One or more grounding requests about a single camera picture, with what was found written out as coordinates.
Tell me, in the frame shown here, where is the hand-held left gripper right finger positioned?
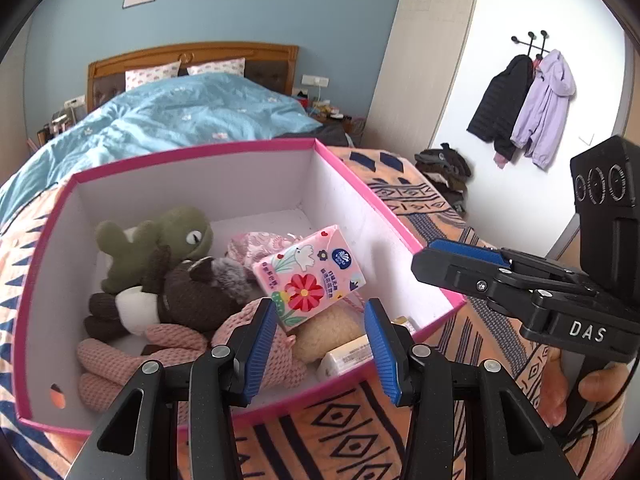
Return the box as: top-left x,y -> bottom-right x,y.
364,297 -> 571,480

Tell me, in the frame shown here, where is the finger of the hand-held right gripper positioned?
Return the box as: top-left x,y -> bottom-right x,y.
427,239 -> 584,279
411,247 -> 596,321

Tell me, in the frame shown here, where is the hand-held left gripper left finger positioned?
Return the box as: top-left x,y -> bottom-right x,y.
67,297 -> 278,480

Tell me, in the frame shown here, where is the pink floral tissue pack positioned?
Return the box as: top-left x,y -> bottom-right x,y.
252,225 -> 367,336

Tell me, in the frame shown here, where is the pink cardboard box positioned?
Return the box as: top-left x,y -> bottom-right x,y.
12,139 -> 467,436

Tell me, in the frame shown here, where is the person's right hand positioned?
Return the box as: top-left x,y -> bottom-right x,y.
540,347 -> 632,428

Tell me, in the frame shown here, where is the cream rectangular packet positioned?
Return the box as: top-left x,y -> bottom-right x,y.
316,335 -> 374,381

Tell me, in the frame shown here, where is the beige plush toy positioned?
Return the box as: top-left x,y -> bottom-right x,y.
295,305 -> 366,364

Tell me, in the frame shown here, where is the brown and white plush toy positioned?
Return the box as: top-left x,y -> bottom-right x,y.
84,256 -> 256,341

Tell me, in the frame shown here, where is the orange patterned blanket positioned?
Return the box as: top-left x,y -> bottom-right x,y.
0,145 -> 566,480

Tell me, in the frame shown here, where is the pink knitted plush toy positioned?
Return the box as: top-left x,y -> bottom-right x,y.
76,300 -> 308,413

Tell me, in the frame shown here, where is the green plush toy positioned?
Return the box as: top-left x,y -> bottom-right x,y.
95,205 -> 214,295

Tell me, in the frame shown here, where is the black puffer coat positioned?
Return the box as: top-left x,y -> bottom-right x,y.
467,54 -> 535,159

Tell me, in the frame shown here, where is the lilac jacket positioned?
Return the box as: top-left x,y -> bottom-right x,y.
510,49 -> 577,170

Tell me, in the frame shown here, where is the dark cloth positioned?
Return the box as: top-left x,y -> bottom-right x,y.
277,122 -> 354,149

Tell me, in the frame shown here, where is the cluttered bedside table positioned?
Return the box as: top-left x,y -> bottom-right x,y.
295,87 -> 366,132

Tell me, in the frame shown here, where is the beige wardrobe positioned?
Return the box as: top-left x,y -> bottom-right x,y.
357,0 -> 483,159

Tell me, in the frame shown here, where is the blue duvet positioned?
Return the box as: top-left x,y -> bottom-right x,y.
0,72 -> 323,221

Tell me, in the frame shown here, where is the white dotted pillow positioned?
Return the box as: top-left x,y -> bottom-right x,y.
125,61 -> 181,92
186,58 -> 246,77

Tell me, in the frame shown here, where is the wooden bed headboard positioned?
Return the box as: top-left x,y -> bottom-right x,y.
87,42 -> 300,114

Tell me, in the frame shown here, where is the cluttered bedside shelf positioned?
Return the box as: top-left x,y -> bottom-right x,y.
30,95 -> 91,149

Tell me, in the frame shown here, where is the pink floral drawstring pouch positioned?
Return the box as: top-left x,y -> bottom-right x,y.
226,231 -> 302,271

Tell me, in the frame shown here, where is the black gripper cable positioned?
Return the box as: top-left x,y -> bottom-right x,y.
560,400 -> 626,461

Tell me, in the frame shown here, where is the black wall hook rack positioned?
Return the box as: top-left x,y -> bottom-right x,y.
510,31 -> 551,61

